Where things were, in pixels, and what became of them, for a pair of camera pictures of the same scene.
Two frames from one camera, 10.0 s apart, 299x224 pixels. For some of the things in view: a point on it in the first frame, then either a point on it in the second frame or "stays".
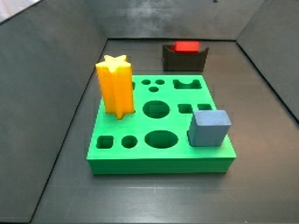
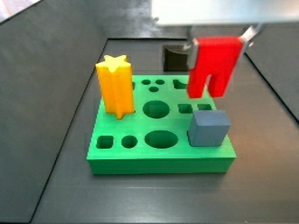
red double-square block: (186, 46) -> (214, 63)
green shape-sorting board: (147, 141) stays
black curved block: (182, 61) stays
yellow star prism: (115, 73) stays
